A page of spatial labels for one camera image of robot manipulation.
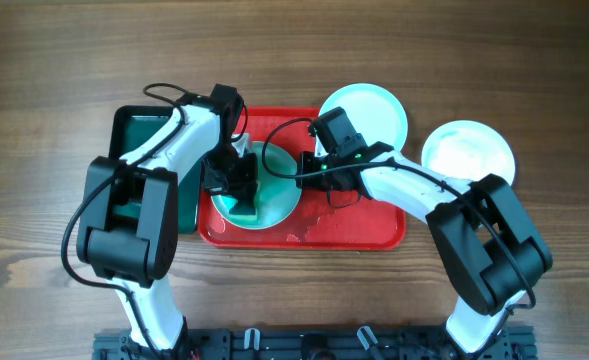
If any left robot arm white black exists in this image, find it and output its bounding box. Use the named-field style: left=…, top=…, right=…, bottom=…
left=62, top=98, right=258, bottom=359

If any white plate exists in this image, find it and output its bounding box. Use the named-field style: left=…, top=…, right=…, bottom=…
left=212, top=141, right=302, bottom=230
left=318, top=83, right=409, bottom=152
left=421, top=120, right=516, bottom=186

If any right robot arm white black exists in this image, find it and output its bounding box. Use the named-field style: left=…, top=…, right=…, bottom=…
left=296, top=142, right=553, bottom=356

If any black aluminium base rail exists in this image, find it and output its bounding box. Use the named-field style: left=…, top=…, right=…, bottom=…
left=92, top=325, right=539, bottom=360

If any green yellow sponge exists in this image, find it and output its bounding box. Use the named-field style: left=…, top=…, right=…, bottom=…
left=228, top=198, right=258, bottom=224

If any red plastic tray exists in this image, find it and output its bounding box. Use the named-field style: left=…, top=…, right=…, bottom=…
left=197, top=106, right=406, bottom=251

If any dark green tray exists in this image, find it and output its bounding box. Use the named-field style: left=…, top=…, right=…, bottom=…
left=108, top=105, right=202, bottom=234

